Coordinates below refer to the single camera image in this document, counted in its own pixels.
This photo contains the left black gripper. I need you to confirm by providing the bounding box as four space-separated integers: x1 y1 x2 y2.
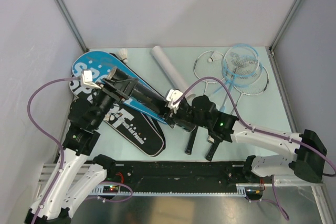
91 77 139 129

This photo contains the black shuttlecock tube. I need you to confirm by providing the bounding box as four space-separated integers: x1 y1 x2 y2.
107 67 166 117

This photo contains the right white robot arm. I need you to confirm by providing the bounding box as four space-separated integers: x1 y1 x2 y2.
165 90 327 184

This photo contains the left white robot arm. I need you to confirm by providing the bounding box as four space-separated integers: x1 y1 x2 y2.
24 78 138 223

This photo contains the shuttlecock at table top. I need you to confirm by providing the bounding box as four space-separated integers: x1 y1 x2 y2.
117 48 128 64

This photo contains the white shuttlecock tube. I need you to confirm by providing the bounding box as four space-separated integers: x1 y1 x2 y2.
151 46 189 92

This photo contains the blue racket bag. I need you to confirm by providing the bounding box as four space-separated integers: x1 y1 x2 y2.
72 51 167 125

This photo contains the black racket bag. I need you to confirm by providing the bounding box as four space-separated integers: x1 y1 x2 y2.
69 52 184 157

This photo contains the white racket left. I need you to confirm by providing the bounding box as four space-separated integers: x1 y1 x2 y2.
170 50 229 130

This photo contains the shuttlecock on white racket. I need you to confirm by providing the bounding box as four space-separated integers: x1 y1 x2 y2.
207 51 223 63

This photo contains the blue white racket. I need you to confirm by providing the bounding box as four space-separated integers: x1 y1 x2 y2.
207 56 263 144

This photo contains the white black racket right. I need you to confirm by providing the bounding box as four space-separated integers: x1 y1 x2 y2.
204 62 270 162

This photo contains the light blue racket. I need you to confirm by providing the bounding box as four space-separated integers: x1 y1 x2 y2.
184 42 259 155

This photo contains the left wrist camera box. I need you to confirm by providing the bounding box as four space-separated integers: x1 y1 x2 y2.
80 70 101 89

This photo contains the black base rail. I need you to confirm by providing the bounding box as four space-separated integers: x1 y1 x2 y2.
104 161 271 194

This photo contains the grey cable duct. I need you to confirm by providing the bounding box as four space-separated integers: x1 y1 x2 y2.
89 183 250 197

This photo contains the left aluminium frame post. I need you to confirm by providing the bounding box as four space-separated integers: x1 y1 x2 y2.
54 0 89 52

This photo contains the aluminium frame post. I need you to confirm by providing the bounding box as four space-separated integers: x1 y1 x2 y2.
269 0 304 56
54 0 89 52

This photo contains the right aluminium frame post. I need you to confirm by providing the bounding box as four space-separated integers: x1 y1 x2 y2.
269 0 304 56

